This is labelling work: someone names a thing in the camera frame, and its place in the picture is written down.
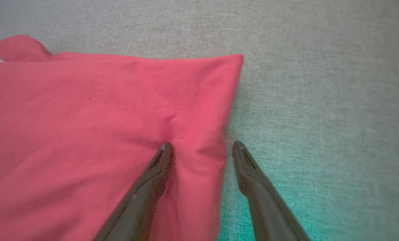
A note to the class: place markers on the large grey sofa seat cushion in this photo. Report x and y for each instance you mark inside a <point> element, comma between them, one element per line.
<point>319,83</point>

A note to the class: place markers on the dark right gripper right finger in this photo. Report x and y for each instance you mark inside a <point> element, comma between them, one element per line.
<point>266,201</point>

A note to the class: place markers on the red basketball jersey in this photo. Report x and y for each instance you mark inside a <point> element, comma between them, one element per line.
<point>85,134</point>

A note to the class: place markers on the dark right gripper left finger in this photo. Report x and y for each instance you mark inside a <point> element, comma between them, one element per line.
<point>142,204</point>

